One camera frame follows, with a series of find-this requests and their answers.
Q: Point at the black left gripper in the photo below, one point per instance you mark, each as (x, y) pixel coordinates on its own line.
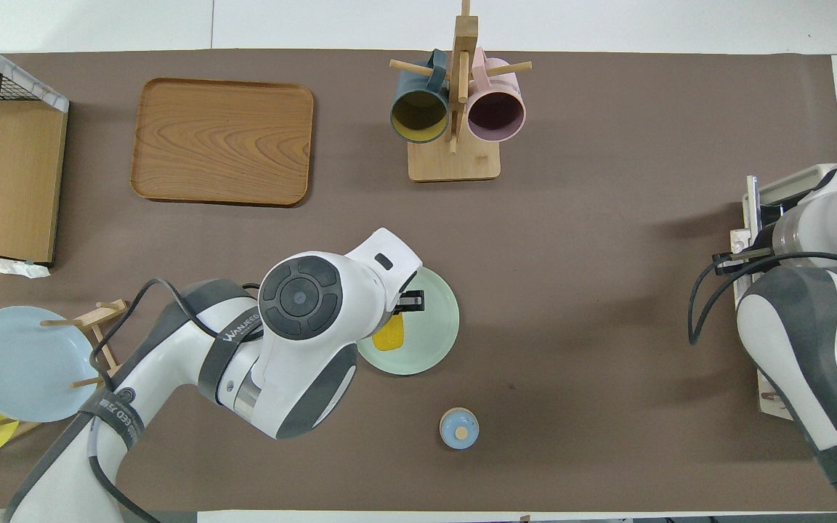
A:
(411, 301)

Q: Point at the pale green plate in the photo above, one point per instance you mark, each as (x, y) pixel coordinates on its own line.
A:
(429, 334)

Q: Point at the yellow corn cob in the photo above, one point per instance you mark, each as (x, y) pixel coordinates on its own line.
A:
(389, 338)

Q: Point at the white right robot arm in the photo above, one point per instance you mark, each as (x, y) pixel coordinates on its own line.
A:
(811, 349)

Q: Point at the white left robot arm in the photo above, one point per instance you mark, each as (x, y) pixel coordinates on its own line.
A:
(302, 341)

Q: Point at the beige toaster oven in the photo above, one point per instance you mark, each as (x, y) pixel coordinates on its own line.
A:
(789, 187)

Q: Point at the wooden mug rack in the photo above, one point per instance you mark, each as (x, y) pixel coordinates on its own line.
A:
(455, 163)

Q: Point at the brown table mat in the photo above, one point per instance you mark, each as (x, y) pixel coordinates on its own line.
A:
(571, 327)

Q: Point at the dark blue mug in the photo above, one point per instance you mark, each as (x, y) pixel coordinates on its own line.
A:
(418, 116)

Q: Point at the pink mug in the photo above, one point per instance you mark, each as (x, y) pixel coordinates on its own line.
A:
(496, 116)

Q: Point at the wooden tray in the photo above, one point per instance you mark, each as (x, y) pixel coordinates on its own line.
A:
(222, 142)

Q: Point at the wooden plate rack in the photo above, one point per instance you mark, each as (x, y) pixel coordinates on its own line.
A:
(102, 314)

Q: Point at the light blue plate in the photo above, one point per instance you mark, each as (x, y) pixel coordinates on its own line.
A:
(19, 363)

